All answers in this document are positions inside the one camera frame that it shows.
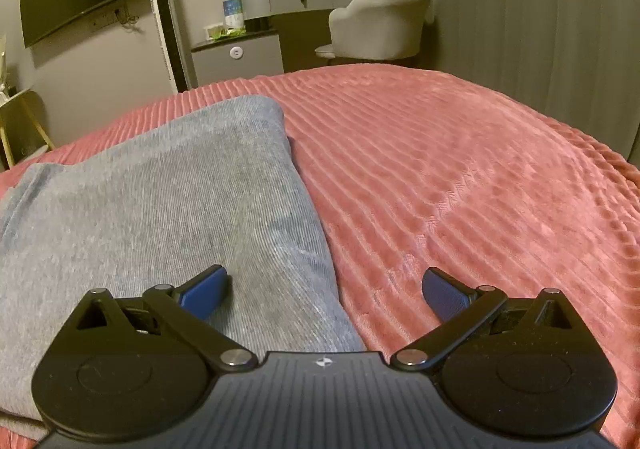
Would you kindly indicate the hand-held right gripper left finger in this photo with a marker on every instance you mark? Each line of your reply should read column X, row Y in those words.
column 206, row 290

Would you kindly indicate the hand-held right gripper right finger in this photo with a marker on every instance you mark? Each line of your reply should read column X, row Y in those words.
column 445, row 296

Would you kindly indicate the grey-blue sweatpants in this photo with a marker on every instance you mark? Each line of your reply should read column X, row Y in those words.
column 165, row 209

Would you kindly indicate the pink ribbed blanket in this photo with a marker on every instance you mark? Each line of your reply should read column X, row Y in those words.
column 450, row 179

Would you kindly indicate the grey bedside cabinet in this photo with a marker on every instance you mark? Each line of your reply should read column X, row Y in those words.
column 237, row 61

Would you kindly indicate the yellow-legged tiered shelf stand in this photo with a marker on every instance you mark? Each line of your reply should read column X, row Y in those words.
column 39, row 126

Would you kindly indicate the green items on cabinet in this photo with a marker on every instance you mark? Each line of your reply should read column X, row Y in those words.
column 225, row 32

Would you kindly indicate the white tower appliance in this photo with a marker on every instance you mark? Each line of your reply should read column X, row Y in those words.
column 167, row 29

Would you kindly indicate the white shell-back chair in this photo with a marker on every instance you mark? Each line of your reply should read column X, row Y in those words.
column 380, row 26

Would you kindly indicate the blue printed box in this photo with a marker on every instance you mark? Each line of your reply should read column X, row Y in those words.
column 233, row 12

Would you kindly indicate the wall power outlet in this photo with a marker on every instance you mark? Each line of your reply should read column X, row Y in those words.
column 112, row 18

